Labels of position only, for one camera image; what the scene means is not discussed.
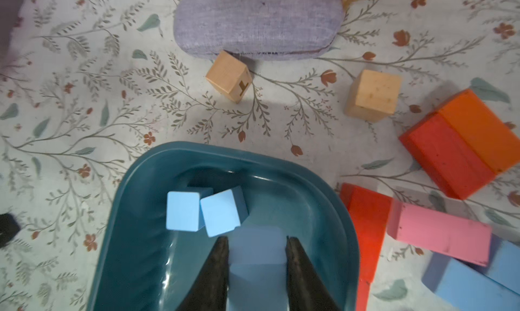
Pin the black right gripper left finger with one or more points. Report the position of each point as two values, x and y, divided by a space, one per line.
209 291

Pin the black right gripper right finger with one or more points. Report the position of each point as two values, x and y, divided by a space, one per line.
305 289

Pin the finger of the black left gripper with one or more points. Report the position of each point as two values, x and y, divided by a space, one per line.
9 228

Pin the light blue rectangular block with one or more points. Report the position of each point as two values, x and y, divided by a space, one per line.
465 288
258 269

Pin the dark teal plastic bin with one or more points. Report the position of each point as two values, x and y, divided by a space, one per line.
144 266

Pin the red rectangular block upper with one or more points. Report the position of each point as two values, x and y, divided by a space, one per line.
369 212

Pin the pink rectangular block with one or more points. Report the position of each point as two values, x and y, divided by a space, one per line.
456 237

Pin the red rectangular block by orange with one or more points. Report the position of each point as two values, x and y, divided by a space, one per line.
446 158

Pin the plain wooden cube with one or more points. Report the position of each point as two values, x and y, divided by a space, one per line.
373 96

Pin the wooden cube with letter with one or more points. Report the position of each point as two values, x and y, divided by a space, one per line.
230 77

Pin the grey fabric glasses case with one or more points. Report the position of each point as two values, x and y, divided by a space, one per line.
257 29

